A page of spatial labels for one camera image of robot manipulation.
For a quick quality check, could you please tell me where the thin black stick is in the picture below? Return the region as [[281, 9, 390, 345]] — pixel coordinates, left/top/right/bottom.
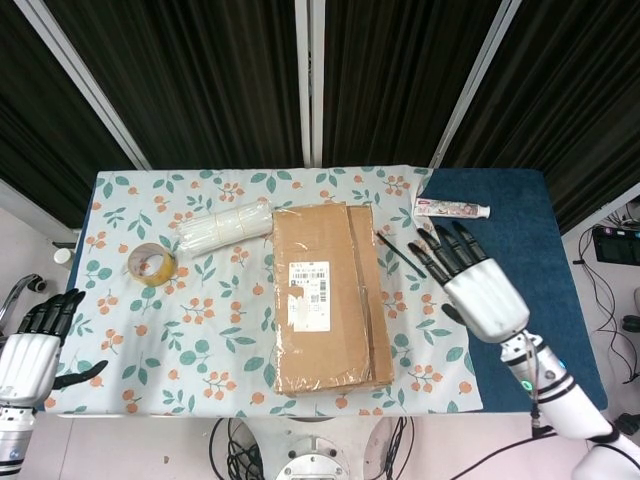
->
[[375, 230, 427, 279]]

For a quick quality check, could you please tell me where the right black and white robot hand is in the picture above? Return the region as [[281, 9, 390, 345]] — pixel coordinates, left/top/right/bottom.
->
[[407, 221, 531, 345]]

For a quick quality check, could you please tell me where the white upright frame post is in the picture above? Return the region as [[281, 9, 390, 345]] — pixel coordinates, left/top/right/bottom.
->
[[19, 0, 151, 171], [429, 0, 526, 169], [294, 0, 326, 167]]

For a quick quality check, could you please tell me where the metal robot base column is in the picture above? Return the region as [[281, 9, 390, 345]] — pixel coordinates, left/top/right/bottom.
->
[[274, 433, 352, 480]]

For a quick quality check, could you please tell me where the black cable bundle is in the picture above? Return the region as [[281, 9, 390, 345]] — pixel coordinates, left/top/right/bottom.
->
[[382, 417, 417, 480], [208, 417, 265, 480]]

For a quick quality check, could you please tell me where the black pleated curtain panel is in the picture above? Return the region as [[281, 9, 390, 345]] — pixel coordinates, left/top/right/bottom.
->
[[442, 0, 640, 234], [323, 0, 501, 169], [44, 0, 307, 170], [0, 0, 139, 229]]

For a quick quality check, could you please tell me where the brown cardboard box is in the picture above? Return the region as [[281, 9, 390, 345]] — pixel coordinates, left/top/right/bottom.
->
[[270, 200, 395, 399]]

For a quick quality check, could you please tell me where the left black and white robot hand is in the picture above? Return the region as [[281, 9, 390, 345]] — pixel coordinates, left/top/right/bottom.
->
[[0, 287, 110, 409]]

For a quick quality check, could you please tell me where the metal leg with caster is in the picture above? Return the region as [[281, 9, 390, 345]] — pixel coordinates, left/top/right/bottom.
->
[[0, 272, 49, 321]]

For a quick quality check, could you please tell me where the floral print tablecloth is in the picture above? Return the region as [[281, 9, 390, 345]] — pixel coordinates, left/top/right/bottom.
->
[[42, 167, 486, 419]]

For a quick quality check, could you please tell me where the bundle of white plastic tubes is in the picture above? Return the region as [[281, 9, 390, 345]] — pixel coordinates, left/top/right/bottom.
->
[[174, 197, 275, 259]]

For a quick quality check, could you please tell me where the white toothpaste tube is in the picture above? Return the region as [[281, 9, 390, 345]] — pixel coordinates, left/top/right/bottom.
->
[[413, 196, 492, 220]]

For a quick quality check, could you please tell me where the yellow packing tape roll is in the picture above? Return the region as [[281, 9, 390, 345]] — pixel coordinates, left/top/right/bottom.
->
[[126, 242, 177, 287]]

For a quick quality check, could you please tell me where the black electronic device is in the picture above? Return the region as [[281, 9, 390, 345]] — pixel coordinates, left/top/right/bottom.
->
[[592, 225, 640, 262]]

